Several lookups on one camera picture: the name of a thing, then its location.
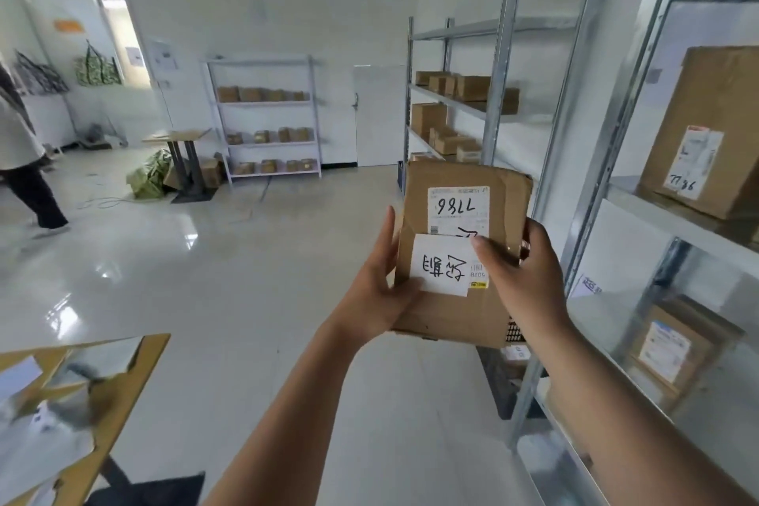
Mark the person's left thumb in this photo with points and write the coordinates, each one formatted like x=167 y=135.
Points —
x=387 y=247

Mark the hand trolley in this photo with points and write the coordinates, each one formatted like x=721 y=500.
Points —
x=101 y=138

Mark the small white paper sheet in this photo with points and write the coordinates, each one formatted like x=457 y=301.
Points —
x=18 y=375

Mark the white handwritten paper slip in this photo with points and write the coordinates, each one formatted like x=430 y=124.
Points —
x=442 y=268

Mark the light wooden work table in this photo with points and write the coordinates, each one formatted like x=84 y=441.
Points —
x=127 y=381

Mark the large labelled cardboard box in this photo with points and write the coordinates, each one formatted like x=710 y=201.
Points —
x=705 y=108

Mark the medium labelled cardboard box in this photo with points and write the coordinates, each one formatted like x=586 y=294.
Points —
x=676 y=351

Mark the person's right thumb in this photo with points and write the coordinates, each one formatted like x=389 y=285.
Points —
x=495 y=258

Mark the person's right hand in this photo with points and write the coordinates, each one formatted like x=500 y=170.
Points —
x=533 y=292

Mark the orange wall sign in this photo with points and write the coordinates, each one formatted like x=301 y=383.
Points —
x=67 y=25

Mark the grey plastic mailer bag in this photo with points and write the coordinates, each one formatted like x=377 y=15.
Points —
x=101 y=363

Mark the person's right forearm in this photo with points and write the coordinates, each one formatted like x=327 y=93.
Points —
x=622 y=428

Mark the small cardboard box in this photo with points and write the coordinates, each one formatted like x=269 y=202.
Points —
x=210 y=173

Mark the group of brown cardboard boxes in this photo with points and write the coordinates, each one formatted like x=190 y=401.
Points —
x=450 y=108

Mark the green patterned sack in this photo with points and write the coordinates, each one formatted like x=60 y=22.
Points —
x=149 y=176

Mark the white plastic mailer bag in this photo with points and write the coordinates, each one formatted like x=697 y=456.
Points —
x=41 y=452

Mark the grey metal shelf rack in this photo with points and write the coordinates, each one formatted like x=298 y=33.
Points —
x=501 y=49

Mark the person's left forearm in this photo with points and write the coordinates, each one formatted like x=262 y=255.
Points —
x=284 y=422

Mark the white door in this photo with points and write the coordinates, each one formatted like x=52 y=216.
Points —
x=379 y=114

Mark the brown cardboard parcel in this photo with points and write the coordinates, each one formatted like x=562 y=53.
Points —
x=456 y=322

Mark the white wall notice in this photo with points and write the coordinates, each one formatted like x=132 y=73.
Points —
x=164 y=56

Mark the tall galvanized metal shelf rack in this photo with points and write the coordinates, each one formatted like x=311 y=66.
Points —
x=616 y=126

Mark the white shelf rack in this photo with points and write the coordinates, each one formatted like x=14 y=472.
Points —
x=311 y=108

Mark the rows of small brown parcels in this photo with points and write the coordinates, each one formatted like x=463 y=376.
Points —
x=267 y=135

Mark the green patterned hanging bag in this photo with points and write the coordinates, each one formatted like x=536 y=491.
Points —
x=98 y=70

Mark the dark patterned hanging bag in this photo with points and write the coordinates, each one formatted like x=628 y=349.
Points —
x=40 y=78

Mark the black plastic crate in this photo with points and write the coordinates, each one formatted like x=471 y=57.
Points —
x=501 y=387

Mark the person's left hand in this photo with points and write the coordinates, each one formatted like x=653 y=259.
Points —
x=367 y=304

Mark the small wooden table black legs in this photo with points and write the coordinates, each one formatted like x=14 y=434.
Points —
x=178 y=138

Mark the white sign blue print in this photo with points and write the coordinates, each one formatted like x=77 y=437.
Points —
x=586 y=286

